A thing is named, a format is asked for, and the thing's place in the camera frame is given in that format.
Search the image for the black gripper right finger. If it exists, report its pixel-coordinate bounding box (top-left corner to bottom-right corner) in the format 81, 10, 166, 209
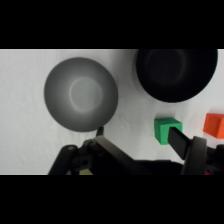
168, 126, 224, 175

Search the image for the green cube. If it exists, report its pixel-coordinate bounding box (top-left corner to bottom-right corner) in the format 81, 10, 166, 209
153, 117, 184, 146

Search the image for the red cube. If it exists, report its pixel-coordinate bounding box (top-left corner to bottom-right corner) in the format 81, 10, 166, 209
203, 113, 224, 140

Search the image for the black bowl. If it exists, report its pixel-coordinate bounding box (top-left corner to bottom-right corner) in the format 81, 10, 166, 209
134, 49, 219, 104

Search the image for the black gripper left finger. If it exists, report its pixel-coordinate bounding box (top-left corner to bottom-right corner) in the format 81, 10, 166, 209
48, 126, 154, 175

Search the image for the grey bowl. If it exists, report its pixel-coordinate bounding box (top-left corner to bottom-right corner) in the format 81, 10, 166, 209
43, 57, 119, 133

